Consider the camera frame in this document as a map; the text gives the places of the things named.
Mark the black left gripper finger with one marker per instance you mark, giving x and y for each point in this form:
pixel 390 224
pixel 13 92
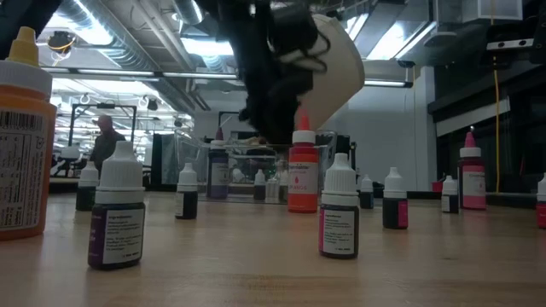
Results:
pixel 256 115
pixel 283 115

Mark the large orange food coloring bottle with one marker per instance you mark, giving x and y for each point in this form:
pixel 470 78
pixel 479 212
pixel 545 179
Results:
pixel 303 179

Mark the large purple food coloring bottle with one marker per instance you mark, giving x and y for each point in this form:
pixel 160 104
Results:
pixel 218 179

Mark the small pink label dropper bottle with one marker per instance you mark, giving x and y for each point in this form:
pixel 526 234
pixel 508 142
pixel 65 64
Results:
pixel 339 230
pixel 394 213

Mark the large pink food coloring bottle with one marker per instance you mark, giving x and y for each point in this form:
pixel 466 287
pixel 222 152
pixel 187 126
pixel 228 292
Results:
pixel 472 187

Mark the small purple label dropper bottle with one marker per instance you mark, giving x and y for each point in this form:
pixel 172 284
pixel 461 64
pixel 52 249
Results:
pixel 115 239

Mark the large yellow food coloring bottle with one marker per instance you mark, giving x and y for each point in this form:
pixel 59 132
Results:
pixel 25 170

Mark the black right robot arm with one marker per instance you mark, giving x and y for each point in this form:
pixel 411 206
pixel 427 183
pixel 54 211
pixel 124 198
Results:
pixel 542 17

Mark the clear plastic bin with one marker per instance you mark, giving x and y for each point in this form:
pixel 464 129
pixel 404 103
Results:
pixel 202 170

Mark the dark grey partition panel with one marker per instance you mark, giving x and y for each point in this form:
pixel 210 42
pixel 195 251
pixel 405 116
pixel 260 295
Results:
pixel 164 162

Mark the short ceiling light strip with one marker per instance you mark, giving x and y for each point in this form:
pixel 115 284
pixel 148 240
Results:
pixel 384 83

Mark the long ceiling light strip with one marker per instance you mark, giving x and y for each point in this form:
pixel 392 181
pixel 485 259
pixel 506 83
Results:
pixel 115 72

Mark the red bin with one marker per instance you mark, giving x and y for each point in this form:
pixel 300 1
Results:
pixel 437 187

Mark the person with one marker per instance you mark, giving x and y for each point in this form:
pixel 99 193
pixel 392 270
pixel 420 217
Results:
pixel 106 145

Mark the small red dropper bottle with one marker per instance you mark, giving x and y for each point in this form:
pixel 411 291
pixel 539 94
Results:
pixel 541 213

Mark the black ceiling device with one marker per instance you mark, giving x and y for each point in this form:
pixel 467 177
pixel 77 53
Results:
pixel 62 40

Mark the silver ventilation duct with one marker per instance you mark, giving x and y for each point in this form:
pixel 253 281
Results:
pixel 128 38

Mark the black metal frame stand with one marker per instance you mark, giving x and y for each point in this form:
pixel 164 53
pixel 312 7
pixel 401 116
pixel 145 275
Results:
pixel 102 106

